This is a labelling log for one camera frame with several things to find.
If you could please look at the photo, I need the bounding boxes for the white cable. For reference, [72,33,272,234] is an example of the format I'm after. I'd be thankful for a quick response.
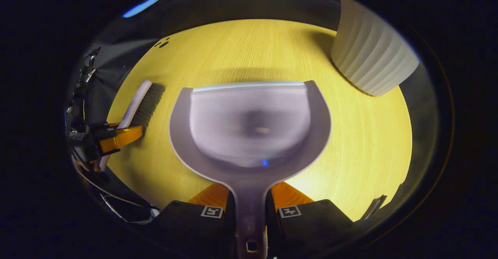
[74,166,161,225]

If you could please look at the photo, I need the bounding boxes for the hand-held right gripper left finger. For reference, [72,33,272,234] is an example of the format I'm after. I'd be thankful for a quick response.
[149,183,237,259]

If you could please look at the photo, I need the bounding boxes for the white ribbed garbage bin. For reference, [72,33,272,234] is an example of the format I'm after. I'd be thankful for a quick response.
[331,0,421,97]

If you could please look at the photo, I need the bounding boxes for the small pink broom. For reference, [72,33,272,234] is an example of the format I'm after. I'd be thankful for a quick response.
[99,80,166,172]

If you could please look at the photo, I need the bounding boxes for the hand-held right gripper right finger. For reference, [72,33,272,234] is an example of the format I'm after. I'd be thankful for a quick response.
[265,181,355,259]

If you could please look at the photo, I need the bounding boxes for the pink dustpan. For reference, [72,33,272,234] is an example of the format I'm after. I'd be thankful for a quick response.
[168,80,332,259]

